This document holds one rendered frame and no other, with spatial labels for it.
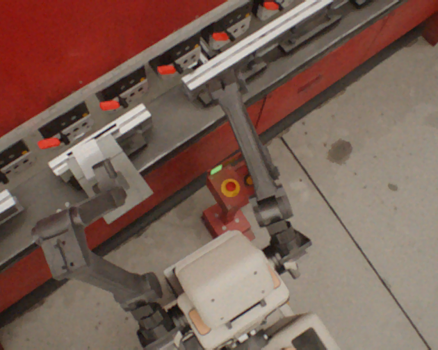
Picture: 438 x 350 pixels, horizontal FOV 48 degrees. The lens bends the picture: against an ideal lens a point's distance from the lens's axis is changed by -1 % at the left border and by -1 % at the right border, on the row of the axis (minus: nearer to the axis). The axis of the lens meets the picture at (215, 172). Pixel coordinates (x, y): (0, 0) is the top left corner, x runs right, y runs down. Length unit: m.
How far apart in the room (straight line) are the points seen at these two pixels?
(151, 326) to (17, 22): 0.81
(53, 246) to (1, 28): 0.44
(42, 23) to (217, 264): 0.68
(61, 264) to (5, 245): 0.83
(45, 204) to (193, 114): 0.63
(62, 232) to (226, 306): 0.46
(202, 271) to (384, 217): 1.77
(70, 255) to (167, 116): 0.98
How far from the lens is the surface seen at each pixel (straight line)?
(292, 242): 1.40
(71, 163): 1.72
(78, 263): 1.02
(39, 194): 1.85
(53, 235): 1.04
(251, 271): 1.22
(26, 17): 1.07
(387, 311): 2.79
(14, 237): 1.84
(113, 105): 1.45
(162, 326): 1.36
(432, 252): 2.93
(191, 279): 1.23
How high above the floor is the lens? 2.59
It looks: 72 degrees down
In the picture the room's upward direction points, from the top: 10 degrees clockwise
